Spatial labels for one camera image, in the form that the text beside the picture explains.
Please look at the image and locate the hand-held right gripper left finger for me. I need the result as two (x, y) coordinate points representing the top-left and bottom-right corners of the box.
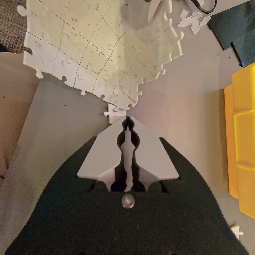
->
(77, 116), (128, 192)

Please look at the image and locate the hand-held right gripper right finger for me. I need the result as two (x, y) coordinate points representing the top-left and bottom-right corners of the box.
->
(128, 116), (180, 192)

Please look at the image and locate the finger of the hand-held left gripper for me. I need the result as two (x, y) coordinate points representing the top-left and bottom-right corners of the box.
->
(128, 0), (158, 30)
(148, 0), (173, 23)

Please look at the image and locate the white puzzle piece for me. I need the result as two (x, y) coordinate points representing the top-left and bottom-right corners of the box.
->
(104, 104), (129, 125)
(230, 224), (244, 239)

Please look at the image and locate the partly built puzzle ball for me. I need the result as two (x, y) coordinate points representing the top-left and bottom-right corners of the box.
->
(17, 0), (184, 111)

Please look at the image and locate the pile of clear plastic caps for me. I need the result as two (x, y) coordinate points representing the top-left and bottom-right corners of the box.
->
(177, 10), (211, 35)

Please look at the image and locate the dark blue board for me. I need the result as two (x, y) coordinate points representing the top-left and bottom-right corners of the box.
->
(207, 0), (255, 68)

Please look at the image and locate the yellow plastic bin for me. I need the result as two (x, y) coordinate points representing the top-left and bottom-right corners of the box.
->
(224, 63), (255, 219)

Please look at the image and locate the person's beige shirt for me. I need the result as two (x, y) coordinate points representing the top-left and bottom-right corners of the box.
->
(0, 52), (43, 180)

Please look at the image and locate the thick black cable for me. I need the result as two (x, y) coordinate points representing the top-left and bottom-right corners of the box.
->
(187, 0), (218, 14)

